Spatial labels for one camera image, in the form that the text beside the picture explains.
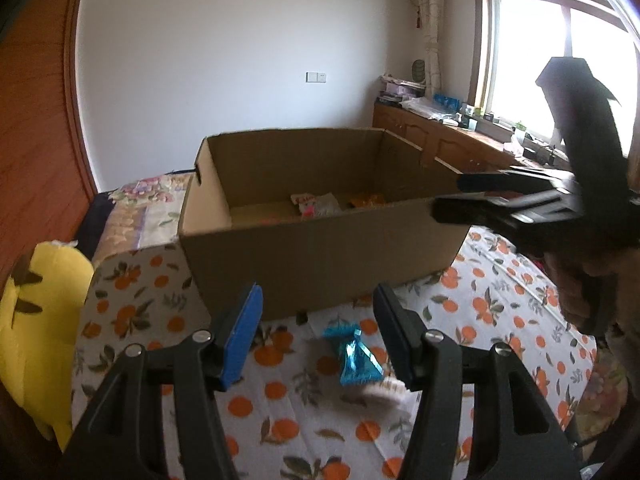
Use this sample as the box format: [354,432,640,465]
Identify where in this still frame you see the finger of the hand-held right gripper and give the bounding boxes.
[431,192,581,233]
[456,169,576,196]

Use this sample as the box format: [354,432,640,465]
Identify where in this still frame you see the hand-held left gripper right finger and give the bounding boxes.
[372,282,571,480]

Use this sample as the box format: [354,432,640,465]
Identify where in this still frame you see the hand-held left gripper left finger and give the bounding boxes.
[55,282,264,480]

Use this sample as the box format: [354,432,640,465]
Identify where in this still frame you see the blue foil snack packet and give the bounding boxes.
[322,324,385,388]

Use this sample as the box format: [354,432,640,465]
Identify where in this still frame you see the brown cardboard box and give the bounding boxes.
[177,127,473,322]

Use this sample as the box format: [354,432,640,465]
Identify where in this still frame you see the orange and white snack pouch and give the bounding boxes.
[347,192,386,210]

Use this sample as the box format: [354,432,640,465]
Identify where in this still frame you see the silver white snack packet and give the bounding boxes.
[316,192,344,216]

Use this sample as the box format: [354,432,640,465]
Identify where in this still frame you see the person's right hand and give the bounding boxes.
[544,247,640,341]

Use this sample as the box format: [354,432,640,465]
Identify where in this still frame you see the small dark box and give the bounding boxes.
[461,112,496,133]

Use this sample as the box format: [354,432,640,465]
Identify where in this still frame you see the orange fruit print blanket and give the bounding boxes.
[70,225,601,480]

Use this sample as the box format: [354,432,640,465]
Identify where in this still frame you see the wooden cabinet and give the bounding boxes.
[372,102,531,173]

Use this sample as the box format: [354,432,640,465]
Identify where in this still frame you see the clear plastic bag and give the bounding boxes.
[400,94,461,122]

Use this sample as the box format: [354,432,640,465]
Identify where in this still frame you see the stack of papers and boxes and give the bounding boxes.
[377,74,426,108]

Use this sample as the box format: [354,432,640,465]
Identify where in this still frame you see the patterned beige curtain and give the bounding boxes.
[402,0,483,106]

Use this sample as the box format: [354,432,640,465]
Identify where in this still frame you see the floral quilt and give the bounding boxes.
[92,172,196,261]

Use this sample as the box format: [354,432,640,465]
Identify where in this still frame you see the dark blue bed sheet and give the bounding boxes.
[75,190,118,258]

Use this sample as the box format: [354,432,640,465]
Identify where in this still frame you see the yellow plush toy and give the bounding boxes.
[0,241,96,453]

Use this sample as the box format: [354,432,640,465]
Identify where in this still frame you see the wooden wardrobe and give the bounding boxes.
[0,0,101,281]

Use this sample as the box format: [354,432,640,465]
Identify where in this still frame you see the wooden frame window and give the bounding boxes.
[472,0,640,156]

